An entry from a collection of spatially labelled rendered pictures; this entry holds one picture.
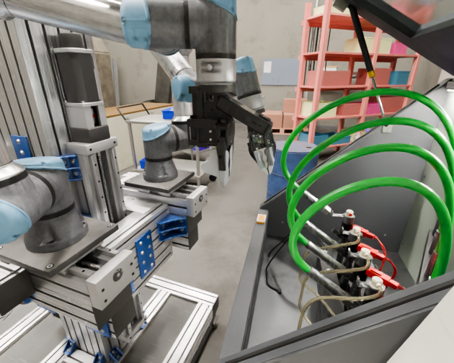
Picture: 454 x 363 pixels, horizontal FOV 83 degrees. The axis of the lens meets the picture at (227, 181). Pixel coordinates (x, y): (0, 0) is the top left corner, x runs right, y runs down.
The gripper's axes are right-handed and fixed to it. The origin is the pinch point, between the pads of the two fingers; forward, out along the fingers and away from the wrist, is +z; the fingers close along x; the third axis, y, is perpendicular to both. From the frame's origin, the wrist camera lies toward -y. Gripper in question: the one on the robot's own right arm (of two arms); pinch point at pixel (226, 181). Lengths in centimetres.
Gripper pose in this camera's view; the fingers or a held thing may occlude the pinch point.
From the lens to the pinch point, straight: 56.1
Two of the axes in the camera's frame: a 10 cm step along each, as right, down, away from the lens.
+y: -9.7, -0.9, 2.2
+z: 0.0, 9.2, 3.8
